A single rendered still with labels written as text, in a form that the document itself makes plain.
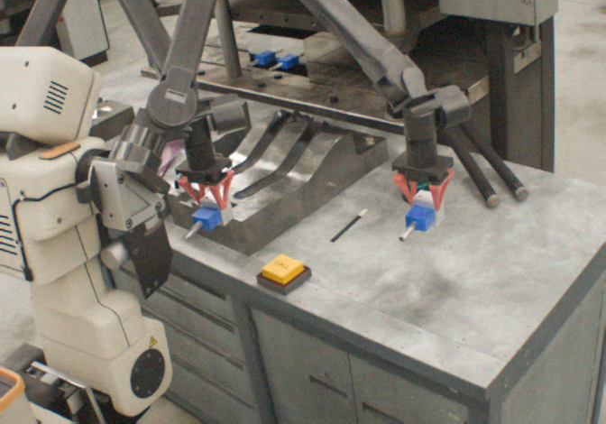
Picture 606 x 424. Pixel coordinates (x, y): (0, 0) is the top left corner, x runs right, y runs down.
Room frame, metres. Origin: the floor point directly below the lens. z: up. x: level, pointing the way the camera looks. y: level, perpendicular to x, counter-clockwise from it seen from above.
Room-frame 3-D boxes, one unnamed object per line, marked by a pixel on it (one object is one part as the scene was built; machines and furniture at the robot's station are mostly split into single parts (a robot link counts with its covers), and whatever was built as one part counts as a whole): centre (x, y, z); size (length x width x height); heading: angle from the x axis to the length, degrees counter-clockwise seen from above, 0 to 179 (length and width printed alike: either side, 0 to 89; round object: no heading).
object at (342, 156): (1.62, 0.04, 0.87); 0.50 x 0.26 x 0.14; 133
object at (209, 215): (1.30, 0.20, 0.94); 0.13 x 0.05 x 0.05; 147
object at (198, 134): (1.33, 0.18, 1.12); 0.07 x 0.06 x 0.07; 102
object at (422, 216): (1.18, -0.20, 0.93); 0.13 x 0.05 x 0.05; 141
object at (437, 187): (1.20, -0.24, 0.98); 0.07 x 0.07 x 0.09; 52
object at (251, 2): (2.64, -0.21, 0.96); 1.29 x 0.83 x 0.18; 43
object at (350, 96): (2.65, -0.19, 0.76); 1.30 x 0.84 x 0.07; 43
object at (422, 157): (1.21, -0.23, 1.05); 0.10 x 0.07 x 0.07; 52
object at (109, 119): (2.19, 0.61, 0.84); 0.20 x 0.15 x 0.07; 133
